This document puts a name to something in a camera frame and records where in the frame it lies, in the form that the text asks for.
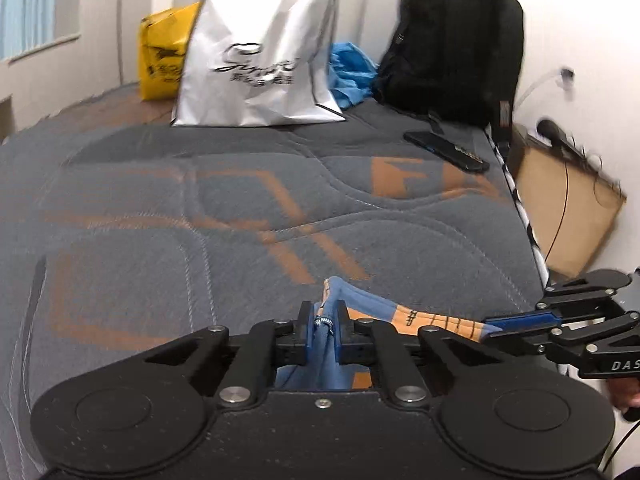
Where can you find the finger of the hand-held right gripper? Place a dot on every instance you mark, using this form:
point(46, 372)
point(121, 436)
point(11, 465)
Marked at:
point(530, 321)
point(565, 340)

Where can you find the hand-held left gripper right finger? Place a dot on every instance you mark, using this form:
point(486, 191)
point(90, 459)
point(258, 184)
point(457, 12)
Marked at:
point(341, 340)

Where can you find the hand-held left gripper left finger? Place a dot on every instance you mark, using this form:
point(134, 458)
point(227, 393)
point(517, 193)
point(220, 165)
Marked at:
point(308, 335)

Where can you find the blue orange printed pants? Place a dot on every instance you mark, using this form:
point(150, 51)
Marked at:
point(370, 305)

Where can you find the person's right hand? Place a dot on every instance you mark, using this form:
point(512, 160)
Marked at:
point(627, 395)

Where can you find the brown cardboard box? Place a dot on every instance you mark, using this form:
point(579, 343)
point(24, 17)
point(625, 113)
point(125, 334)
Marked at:
point(570, 210)

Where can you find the grey orange quilted mattress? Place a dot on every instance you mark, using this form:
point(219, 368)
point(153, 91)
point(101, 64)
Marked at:
point(200, 235)

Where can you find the black plug adapter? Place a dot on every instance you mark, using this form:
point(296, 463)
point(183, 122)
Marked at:
point(552, 132)

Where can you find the black remote control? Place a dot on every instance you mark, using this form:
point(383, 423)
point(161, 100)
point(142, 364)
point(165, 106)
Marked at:
point(440, 146)

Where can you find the blue cloth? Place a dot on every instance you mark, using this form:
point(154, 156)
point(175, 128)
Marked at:
point(350, 77)

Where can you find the black backpack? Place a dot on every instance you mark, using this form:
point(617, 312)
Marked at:
point(450, 45)

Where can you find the white shopping bag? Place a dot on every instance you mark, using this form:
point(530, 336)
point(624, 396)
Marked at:
point(260, 35)

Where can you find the yellow shopping bag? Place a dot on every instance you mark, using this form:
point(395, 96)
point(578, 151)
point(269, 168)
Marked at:
point(162, 60)

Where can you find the grey window bench cabinet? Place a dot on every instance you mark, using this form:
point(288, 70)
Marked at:
point(35, 80)

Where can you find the light blue curtain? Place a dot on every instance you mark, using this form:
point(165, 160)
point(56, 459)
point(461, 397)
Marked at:
point(30, 5)

